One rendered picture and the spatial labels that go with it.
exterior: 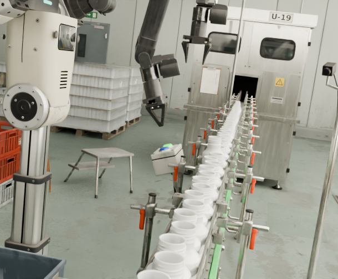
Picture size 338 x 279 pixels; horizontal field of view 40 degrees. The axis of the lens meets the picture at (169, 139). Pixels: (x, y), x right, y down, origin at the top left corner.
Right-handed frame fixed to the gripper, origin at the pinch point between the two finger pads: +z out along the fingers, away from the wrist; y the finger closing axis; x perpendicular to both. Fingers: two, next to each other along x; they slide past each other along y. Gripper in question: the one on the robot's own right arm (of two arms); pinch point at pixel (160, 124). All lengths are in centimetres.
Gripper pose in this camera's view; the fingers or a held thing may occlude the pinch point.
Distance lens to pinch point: 152.4
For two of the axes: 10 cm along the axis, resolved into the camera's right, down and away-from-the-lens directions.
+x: -9.6, 1.9, 2.1
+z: 2.1, 9.7, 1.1
